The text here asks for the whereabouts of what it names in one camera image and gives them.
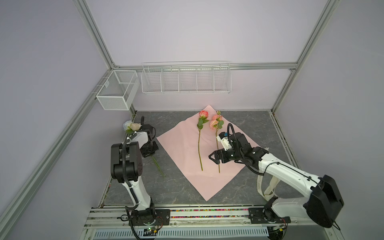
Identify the dark pink rose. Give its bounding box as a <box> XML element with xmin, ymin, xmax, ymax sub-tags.
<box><xmin>197</xmin><ymin>110</ymin><xmax>209</xmax><ymax>171</ymax></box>

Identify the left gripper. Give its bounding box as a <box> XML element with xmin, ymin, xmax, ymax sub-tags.
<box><xmin>140</xmin><ymin>141</ymin><xmax>159</xmax><ymax>158</ymax></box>

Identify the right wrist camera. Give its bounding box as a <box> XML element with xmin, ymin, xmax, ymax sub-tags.
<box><xmin>216</xmin><ymin>132</ymin><xmax>233</xmax><ymax>151</ymax></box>

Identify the small white mesh basket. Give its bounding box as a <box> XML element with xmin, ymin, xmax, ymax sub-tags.
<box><xmin>96</xmin><ymin>70</ymin><xmax>140</xmax><ymax>111</ymax></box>

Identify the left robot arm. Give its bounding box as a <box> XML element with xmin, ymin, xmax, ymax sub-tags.
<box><xmin>111</xmin><ymin>116</ymin><xmax>159</xmax><ymax>226</ymax></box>

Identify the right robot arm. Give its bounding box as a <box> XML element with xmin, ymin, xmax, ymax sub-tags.
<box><xmin>209</xmin><ymin>124</ymin><xmax>345</xmax><ymax>228</ymax></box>

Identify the pink purple wrapping paper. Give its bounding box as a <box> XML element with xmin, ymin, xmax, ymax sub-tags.
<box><xmin>146</xmin><ymin>112</ymin><xmax>264</xmax><ymax>204</ymax></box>

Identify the white rose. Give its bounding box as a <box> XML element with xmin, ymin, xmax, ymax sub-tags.
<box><xmin>123</xmin><ymin>120</ymin><xmax>133</xmax><ymax>131</ymax></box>

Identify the cream rose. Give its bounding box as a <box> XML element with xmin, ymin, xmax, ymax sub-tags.
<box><xmin>125</xmin><ymin>123</ymin><xmax>166</xmax><ymax>178</ymax></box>

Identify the aluminium frame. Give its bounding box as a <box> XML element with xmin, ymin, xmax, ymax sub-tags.
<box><xmin>0</xmin><ymin>0</ymin><xmax>343</xmax><ymax>232</ymax></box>

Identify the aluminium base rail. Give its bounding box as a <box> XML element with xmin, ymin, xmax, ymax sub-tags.
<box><xmin>80</xmin><ymin>205</ymin><xmax>345</xmax><ymax>240</ymax></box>

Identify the long white wire basket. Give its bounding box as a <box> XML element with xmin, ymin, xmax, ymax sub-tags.
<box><xmin>141</xmin><ymin>61</ymin><xmax>232</xmax><ymax>94</ymax></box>

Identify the pink spray rose stem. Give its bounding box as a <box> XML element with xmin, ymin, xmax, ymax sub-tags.
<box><xmin>209</xmin><ymin>110</ymin><xmax>225</xmax><ymax>174</ymax></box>

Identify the cream printed ribbon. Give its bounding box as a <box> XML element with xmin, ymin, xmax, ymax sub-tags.
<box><xmin>256</xmin><ymin>146</ymin><xmax>281</xmax><ymax>202</ymax></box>

